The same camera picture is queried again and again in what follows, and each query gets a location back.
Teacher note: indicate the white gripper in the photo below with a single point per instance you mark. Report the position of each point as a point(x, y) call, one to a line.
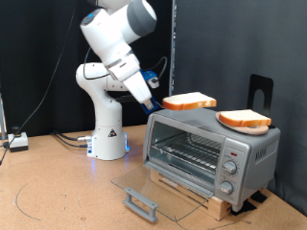
point(137, 87)

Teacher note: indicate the white bread slice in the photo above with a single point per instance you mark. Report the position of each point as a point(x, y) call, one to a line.
point(244, 118)
point(188, 101)

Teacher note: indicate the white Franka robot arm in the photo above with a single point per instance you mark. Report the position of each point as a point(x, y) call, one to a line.
point(105, 127)

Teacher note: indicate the toast slice on oven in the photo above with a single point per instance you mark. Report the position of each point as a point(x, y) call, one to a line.
point(252, 130)

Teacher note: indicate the grey toaster oven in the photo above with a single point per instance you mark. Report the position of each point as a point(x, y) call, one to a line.
point(255, 153)

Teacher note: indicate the vertical metal pole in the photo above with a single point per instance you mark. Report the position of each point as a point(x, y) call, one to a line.
point(172, 38)

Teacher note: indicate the silver temperature knob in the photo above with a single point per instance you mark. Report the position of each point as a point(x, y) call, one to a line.
point(230, 167)

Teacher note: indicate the silver timer knob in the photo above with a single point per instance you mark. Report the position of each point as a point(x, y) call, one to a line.
point(225, 187)

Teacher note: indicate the black metal bookend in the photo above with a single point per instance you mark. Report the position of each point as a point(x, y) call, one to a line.
point(267, 84)

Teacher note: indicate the wooden block base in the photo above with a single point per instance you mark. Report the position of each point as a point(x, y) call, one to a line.
point(217, 207)

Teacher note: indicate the emergency stop button box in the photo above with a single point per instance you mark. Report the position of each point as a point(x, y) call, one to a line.
point(18, 142)

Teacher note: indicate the black foam pad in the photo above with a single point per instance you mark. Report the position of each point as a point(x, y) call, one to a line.
point(243, 208)
point(259, 196)

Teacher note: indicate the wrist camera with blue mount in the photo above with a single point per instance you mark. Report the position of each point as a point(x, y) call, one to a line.
point(150, 76)

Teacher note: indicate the metal frame post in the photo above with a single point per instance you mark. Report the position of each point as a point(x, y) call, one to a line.
point(2, 118)

